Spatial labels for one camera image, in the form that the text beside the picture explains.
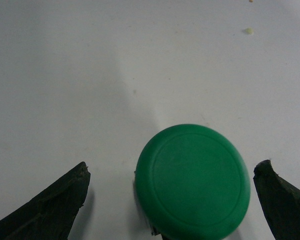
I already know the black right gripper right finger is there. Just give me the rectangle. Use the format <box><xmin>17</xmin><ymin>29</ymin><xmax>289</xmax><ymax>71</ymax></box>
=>
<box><xmin>253</xmin><ymin>159</ymin><xmax>300</xmax><ymax>240</ymax></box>

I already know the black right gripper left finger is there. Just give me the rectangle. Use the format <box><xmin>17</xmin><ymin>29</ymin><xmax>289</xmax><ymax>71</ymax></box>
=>
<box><xmin>0</xmin><ymin>162</ymin><xmax>91</xmax><ymax>240</ymax></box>

